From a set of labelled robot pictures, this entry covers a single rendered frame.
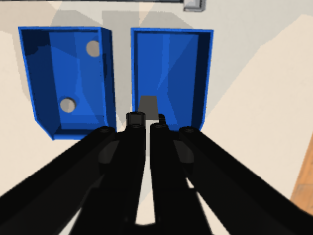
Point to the grey metal shelf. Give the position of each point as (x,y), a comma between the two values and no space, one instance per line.
(188,5)

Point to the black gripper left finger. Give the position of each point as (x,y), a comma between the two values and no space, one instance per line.
(47,200)

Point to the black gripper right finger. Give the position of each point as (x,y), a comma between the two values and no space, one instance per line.
(242,201)

